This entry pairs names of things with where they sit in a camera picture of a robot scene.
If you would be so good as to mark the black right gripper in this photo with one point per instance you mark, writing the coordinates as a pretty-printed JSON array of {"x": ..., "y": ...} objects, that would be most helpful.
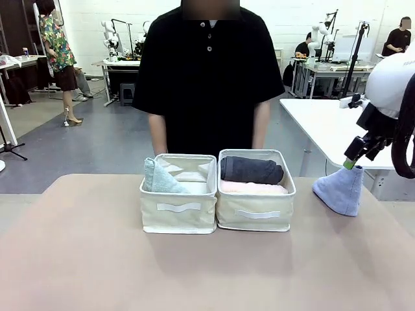
[{"x": 377, "y": 124}]

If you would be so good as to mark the light blue towel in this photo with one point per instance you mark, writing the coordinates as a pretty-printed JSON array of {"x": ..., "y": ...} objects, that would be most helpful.
[{"x": 343, "y": 191}]

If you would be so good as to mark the dark grey towel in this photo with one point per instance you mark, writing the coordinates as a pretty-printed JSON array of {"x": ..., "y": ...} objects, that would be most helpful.
[{"x": 249, "y": 168}]

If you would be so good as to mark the pink towel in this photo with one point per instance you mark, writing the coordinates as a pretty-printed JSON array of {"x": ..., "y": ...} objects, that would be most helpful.
[{"x": 253, "y": 188}]

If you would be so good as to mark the light teal towel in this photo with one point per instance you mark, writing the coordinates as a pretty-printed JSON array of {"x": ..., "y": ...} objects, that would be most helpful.
[{"x": 159, "y": 179}]

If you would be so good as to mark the person's right forearm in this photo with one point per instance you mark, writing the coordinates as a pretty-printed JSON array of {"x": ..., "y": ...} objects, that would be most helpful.
[{"x": 158, "y": 133}]

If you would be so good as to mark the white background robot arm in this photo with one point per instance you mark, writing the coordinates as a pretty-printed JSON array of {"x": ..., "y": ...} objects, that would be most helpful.
[
  {"x": 141, "y": 42},
  {"x": 319, "y": 30},
  {"x": 108, "y": 35}
]

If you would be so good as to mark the person's left forearm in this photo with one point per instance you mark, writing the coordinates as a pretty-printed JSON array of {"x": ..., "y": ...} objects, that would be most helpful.
[{"x": 261, "y": 123}]

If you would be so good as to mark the large white table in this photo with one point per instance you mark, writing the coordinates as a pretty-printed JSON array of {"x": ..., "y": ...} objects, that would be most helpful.
[{"x": 317, "y": 123}]

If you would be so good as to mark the grey background desk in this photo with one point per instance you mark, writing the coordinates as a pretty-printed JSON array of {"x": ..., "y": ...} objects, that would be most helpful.
[{"x": 327, "y": 69}]

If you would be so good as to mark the black tripod pole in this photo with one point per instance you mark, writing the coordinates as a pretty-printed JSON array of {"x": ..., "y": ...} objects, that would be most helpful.
[{"x": 353, "y": 61}]

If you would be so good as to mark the white panel board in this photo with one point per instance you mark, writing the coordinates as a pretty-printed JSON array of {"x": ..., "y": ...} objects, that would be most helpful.
[{"x": 345, "y": 48}]

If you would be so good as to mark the black backpack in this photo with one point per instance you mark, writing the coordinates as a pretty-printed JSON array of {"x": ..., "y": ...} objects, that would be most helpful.
[{"x": 288, "y": 75}]

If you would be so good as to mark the standing person black t-shirt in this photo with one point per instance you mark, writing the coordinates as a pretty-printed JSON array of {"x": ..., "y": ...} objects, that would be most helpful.
[{"x": 395, "y": 40}]

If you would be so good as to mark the seated person black shirt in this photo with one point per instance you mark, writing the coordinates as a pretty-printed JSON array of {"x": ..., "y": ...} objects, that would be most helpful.
[{"x": 303, "y": 48}]

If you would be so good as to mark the beige fabric storage bin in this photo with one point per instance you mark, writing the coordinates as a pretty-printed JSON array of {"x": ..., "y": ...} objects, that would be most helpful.
[
  {"x": 256, "y": 214},
  {"x": 178, "y": 210}
]

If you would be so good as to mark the person in black polo shirt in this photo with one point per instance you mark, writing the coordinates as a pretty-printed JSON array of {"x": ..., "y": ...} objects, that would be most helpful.
[{"x": 207, "y": 81}]

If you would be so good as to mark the black plastic stool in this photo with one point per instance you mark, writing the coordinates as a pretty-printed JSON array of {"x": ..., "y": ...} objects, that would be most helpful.
[{"x": 127, "y": 94}]

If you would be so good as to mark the white background robot table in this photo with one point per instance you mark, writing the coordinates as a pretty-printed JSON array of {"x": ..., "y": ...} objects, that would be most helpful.
[{"x": 123, "y": 63}]

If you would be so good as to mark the seated person grey trousers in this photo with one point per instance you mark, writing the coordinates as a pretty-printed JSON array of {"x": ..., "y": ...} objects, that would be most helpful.
[{"x": 82, "y": 82}]

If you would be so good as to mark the woman in floral shirt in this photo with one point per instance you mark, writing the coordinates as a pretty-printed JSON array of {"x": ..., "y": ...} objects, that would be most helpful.
[{"x": 60, "y": 45}]

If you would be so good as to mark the white side table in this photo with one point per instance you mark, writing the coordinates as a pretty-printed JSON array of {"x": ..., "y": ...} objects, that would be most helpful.
[{"x": 29, "y": 61}]

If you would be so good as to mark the small drink can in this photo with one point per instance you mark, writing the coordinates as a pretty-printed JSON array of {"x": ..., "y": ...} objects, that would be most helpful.
[{"x": 25, "y": 52}]

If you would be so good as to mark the black floor tripod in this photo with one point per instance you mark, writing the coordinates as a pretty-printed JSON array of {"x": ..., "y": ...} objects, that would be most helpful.
[{"x": 11, "y": 148}]

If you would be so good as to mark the clear plastic bag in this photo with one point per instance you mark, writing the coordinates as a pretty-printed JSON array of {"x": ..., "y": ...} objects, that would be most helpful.
[{"x": 9, "y": 61}]

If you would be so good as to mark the dark metal shelf rack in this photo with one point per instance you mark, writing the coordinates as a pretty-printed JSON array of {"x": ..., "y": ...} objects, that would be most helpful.
[{"x": 16, "y": 22}]

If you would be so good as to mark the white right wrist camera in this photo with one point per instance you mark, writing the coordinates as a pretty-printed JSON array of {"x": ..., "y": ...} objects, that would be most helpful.
[{"x": 345, "y": 103}]

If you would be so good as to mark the black overhead camera stand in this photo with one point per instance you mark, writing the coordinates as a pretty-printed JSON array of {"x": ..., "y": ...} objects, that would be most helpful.
[
  {"x": 334, "y": 19},
  {"x": 130, "y": 35}
]

